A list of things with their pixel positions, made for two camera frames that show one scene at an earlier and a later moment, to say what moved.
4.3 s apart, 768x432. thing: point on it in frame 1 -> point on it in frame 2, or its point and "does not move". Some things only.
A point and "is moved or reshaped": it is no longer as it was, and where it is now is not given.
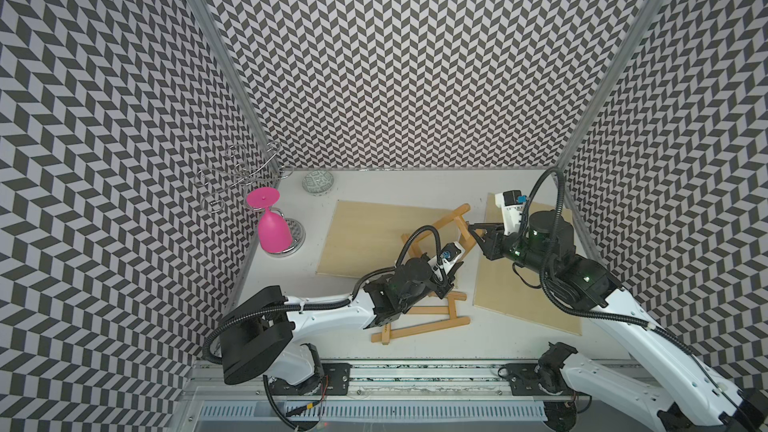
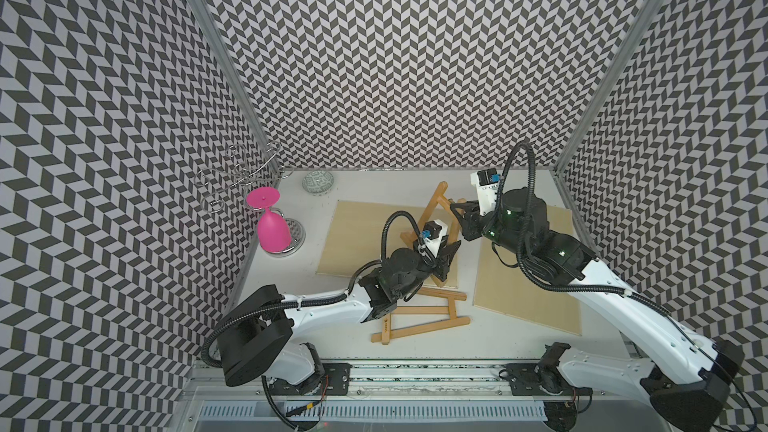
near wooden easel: [388, 334] does not move
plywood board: [504, 287] does not move
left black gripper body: [441, 287] -> [439, 266]
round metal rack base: [298, 240] does not move
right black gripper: [493, 237] -> [469, 223]
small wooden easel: [412, 242] is moved or reshaped
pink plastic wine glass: [274, 233] does not move
